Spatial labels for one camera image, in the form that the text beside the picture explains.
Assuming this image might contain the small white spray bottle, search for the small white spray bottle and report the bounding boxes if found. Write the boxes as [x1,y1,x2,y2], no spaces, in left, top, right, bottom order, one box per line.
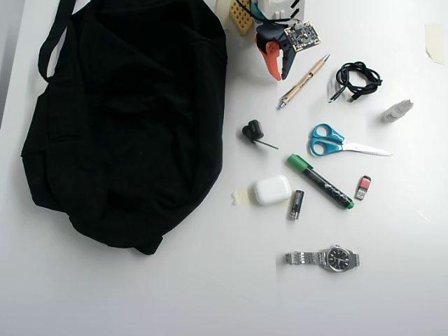
[380,98,415,123]

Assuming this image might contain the black fabric bag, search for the black fabric bag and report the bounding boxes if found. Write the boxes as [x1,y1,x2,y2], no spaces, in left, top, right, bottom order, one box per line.
[20,0,229,256]

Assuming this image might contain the red silver usb stick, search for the red silver usb stick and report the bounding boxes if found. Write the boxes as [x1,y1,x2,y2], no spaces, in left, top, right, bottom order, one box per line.
[353,174,372,202]

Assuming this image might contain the beige ballpoint pen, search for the beige ballpoint pen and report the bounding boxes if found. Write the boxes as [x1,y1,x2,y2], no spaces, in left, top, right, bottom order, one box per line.
[277,52,332,111]

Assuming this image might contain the silver metal wristwatch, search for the silver metal wristwatch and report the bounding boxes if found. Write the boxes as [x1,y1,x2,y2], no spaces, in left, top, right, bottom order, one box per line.
[284,244,361,272]

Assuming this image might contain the teal handled scissors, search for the teal handled scissors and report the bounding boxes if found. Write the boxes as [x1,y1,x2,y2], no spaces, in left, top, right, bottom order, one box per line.
[307,122,393,158]

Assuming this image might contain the small beige masking tape piece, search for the small beige masking tape piece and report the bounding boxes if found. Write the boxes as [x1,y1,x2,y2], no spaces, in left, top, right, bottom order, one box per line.
[230,186,258,207]

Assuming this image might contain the yellow perforated robot base part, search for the yellow perforated robot base part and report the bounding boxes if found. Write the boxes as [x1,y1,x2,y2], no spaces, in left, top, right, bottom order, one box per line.
[227,0,255,36]

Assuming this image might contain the large beige masking tape piece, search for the large beige masking tape piece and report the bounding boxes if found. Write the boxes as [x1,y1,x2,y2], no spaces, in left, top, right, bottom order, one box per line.
[423,22,446,66]

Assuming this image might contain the black aa battery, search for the black aa battery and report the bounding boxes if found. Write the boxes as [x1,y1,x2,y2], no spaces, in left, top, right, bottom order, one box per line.
[288,189,305,221]

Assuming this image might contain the coiled black usb cable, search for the coiled black usb cable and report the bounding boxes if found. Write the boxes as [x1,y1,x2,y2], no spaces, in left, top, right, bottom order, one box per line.
[327,61,384,105]

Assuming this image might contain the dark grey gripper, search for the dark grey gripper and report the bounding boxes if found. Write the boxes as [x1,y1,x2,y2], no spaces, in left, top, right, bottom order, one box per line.
[255,21,298,83]

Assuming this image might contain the white earbuds case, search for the white earbuds case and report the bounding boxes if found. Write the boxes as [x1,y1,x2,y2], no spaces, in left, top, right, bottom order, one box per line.
[253,174,292,206]

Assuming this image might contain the green black whiteboard marker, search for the green black whiteboard marker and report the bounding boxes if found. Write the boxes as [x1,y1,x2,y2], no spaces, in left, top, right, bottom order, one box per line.
[286,153,355,211]

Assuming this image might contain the bare camera circuit board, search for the bare camera circuit board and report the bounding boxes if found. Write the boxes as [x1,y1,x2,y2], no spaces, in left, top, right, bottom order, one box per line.
[283,20,324,54]

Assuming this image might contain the small black clip device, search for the small black clip device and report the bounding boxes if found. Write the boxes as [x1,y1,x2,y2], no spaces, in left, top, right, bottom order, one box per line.
[241,119,280,151]

